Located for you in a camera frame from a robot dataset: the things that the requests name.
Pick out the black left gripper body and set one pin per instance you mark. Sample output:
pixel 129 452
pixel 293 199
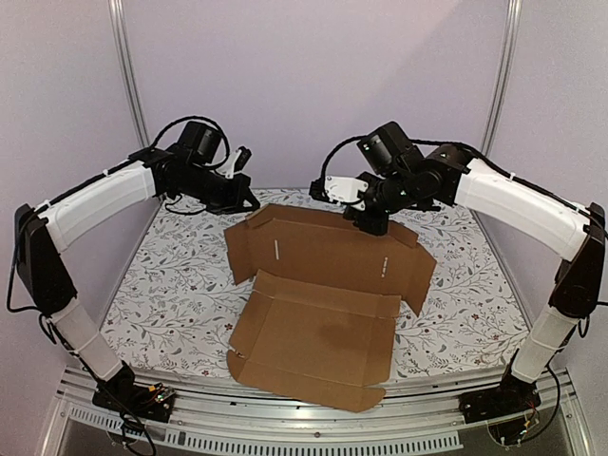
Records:
pixel 219 199

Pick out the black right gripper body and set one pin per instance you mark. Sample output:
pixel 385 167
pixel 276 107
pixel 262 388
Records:
pixel 371 216

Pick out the brown cardboard box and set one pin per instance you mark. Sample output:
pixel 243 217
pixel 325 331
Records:
pixel 319 324

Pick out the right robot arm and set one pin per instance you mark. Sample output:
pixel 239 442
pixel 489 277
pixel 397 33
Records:
pixel 402 178

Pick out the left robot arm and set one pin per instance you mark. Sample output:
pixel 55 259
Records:
pixel 44 232

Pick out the floral patterned table mat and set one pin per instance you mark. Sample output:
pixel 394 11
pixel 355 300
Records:
pixel 178 304

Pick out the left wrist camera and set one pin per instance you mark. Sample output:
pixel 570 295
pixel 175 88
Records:
pixel 236 162

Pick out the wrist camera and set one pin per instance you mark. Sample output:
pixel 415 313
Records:
pixel 338 190
pixel 236 162

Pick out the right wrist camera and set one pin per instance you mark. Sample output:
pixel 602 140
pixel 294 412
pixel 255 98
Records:
pixel 338 190

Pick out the left aluminium corner post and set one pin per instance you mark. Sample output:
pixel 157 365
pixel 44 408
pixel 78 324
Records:
pixel 120 36

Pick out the aluminium corner post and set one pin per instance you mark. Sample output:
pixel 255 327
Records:
pixel 507 55
pixel 120 36

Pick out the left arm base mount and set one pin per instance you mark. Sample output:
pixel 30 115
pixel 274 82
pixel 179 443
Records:
pixel 120 393

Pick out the aluminium front rail frame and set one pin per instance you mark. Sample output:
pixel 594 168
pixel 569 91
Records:
pixel 214 416

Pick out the right aluminium corner post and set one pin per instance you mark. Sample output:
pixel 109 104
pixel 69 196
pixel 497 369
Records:
pixel 507 55

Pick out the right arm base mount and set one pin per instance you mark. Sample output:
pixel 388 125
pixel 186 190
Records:
pixel 513 401

